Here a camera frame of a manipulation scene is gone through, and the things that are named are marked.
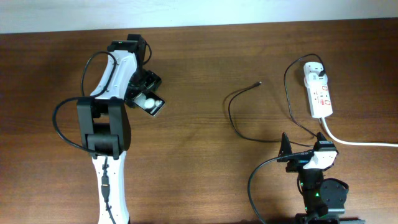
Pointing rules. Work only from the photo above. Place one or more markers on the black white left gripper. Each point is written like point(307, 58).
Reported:
point(153, 81)

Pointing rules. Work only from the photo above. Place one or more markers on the white USB charger plug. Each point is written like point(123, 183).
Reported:
point(314, 74)

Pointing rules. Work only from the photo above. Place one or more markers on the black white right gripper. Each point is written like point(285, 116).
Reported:
point(295, 163)

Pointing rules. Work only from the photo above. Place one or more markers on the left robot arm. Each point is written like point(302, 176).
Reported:
point(104, 126)

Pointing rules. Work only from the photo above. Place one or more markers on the white power strip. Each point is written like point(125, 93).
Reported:
point(319, 101)

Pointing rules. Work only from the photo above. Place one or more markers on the black Galaxy flip phone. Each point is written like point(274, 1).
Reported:
point(149, 102)

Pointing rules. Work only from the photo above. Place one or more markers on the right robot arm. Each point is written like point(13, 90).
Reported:
point(324, 199)

